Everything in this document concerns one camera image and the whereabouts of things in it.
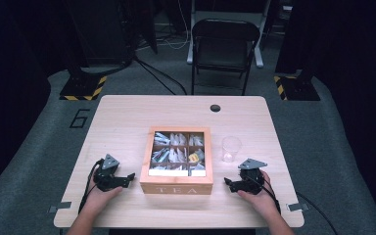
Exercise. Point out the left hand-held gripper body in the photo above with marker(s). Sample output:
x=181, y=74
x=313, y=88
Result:
x=107, y=178

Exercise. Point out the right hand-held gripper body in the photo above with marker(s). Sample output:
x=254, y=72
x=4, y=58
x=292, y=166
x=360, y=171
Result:
x=252, y=179

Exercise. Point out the clear plastic cup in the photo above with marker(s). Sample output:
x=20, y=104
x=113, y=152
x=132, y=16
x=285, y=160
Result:
x=231, y=148

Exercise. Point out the wooden tea box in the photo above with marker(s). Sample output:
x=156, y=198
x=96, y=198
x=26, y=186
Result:
x=176, y=184

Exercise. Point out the person's left hand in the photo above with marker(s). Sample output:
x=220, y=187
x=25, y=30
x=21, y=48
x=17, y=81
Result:
x=99, y=199

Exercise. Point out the person's right hand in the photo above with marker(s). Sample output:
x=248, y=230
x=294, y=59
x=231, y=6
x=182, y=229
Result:
x=261, y=202

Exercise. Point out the yellow tea bag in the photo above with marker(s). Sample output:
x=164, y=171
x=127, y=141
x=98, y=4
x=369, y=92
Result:
x=193, y=158

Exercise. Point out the pile of tea bags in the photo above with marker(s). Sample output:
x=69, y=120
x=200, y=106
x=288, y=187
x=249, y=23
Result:
x=176, y=153

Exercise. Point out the grey tape piece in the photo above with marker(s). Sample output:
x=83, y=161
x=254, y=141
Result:
x=297, y=207
x=60, y=207

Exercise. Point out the black table grommet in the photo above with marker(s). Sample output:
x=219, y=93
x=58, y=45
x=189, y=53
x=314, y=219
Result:
x=215, y=108

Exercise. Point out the black hazard-striped stand base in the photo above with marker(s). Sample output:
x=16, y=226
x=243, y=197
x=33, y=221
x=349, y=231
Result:
x=298, y=89
x=81, y=88

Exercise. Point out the black folding chair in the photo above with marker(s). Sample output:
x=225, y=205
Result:
x=223, y=49

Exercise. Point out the black equipment cabinet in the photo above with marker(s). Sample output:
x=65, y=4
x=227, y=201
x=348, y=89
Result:
x=101, y=29

